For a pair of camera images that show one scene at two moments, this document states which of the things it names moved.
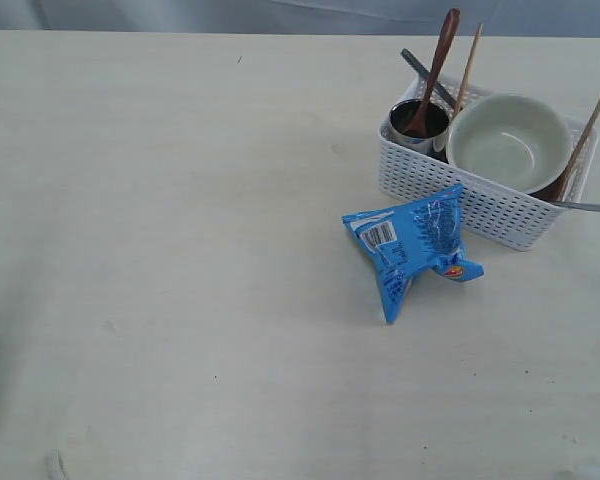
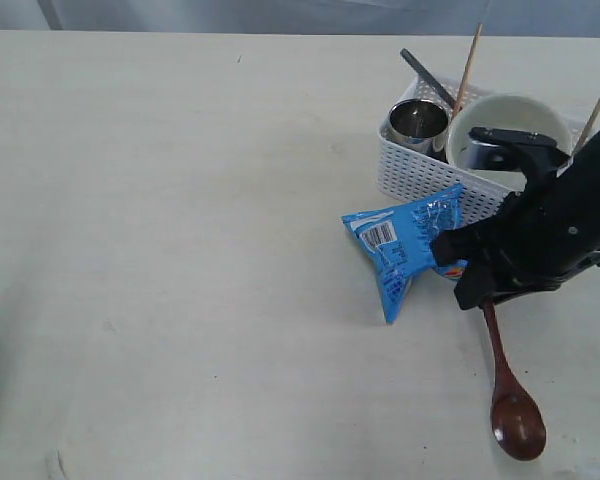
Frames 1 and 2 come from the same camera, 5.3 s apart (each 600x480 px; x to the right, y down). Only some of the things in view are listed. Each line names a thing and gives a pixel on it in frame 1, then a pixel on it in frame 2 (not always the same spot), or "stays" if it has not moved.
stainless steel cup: (419, 122) stays
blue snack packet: (403, 243) stays
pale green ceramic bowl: (512, 139) stays
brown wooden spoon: (416, 128) -> (517, 423)
